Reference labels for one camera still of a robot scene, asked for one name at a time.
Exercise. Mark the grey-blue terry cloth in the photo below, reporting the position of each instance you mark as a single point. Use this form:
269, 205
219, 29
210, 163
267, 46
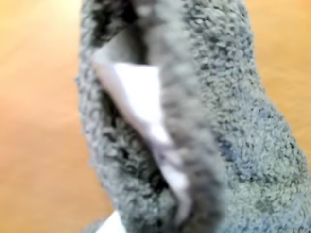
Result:
243, 121

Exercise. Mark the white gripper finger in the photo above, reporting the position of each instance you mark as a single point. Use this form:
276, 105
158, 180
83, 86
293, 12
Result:
113, 224

